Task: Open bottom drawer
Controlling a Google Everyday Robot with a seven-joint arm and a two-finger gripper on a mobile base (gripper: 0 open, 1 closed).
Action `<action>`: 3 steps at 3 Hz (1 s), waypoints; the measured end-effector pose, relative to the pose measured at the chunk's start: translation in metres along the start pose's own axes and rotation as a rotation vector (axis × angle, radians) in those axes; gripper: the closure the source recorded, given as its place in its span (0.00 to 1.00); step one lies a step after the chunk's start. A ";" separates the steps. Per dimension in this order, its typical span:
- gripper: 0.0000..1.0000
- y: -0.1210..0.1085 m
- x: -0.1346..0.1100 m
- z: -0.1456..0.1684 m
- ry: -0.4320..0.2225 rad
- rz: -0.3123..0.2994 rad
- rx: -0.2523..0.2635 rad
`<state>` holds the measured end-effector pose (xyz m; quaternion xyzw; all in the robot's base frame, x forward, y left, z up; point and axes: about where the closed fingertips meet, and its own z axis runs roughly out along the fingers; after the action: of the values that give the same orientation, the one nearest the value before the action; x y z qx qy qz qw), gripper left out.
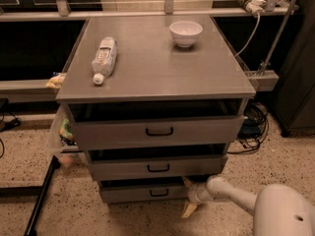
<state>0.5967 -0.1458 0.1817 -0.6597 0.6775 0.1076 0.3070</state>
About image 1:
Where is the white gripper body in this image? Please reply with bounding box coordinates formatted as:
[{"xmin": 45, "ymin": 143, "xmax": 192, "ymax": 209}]
[{"xmin": 188, "ymin": 182, "xmax": 212, "ymax": 205}]

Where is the grey drawer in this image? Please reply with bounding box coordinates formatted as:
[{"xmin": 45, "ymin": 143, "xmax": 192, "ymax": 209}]
[
  {"xmin": 99, "ymin": 176, "xmax": 187, "ymax": 204},
  {"xmin": 72, "ymin": 116, "xmax": 244, "ymax": 150},
  {"xmin": 88, "ymin": 155, "xmax": 227, "ymax": 181}
]

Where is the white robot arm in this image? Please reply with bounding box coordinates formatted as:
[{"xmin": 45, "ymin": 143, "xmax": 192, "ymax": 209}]
[{"xmin": 181, "ymin": 175, "xmax": 315, "ymax": 236}]

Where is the grey drawer cabinet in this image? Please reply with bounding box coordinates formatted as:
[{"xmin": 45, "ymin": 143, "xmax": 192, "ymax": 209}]
[{"xmin": 55, "ymin": 14, "xmax": 257, "ymax": 206}]

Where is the dark grey cabinet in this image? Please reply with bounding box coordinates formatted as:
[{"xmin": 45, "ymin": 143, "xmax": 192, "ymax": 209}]
[{"xmin": 269, "ymin": 0, "xmax": 315, "ymax": 137}]

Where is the clear plastic storage bin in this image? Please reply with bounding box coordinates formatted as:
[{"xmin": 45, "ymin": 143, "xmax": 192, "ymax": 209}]
[{"xmin": 44, "ymin": 106, "xmax": 83, "ymax": 166}]

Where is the clear plastic water bottle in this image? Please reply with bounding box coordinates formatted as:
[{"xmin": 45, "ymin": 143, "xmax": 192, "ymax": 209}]
[{"xmin": 92, "ymin": 37, "xmax": 118, "ymax": 86}]

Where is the white ceramic bowl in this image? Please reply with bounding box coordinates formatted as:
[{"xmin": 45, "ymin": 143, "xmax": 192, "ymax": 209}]
[{"xmin": 169, "ymin": 21, "xmax": 203, "ymax": 47}]

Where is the yellow snack bag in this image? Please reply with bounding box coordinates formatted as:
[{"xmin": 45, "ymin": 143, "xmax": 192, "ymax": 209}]
[{"xmin": 46, "ymin": 73, "xmax": 66, "ymax": 89}]

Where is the white power strip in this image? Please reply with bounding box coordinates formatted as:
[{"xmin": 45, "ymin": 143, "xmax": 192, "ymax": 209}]
[{"xmin": 236, "ymin": 0, "xmax": 266, "ymax": 17}]

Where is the black cable bundle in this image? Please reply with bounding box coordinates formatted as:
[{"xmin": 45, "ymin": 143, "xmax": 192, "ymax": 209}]
[{"xmin": 226, "ymin": 101, "xmax": 270, "ymax": 155}]

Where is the black metal floor frame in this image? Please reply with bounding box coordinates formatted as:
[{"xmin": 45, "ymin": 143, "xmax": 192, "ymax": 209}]
[{"xmin": 0, "ymin": 155, "xmax": 61, "ymax": 236}]

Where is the white power cable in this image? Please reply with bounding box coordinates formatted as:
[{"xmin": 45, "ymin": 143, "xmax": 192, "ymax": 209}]
[{"xmin": 233, "ymin": 13, "xmax": 262, "ymax": 58}]

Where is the grey metal rail frame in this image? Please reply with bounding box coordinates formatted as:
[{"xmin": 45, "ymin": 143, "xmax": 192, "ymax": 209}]
[{"xmin": 1, "ymin": 0, "xmax": 298, "ymax": 102}]

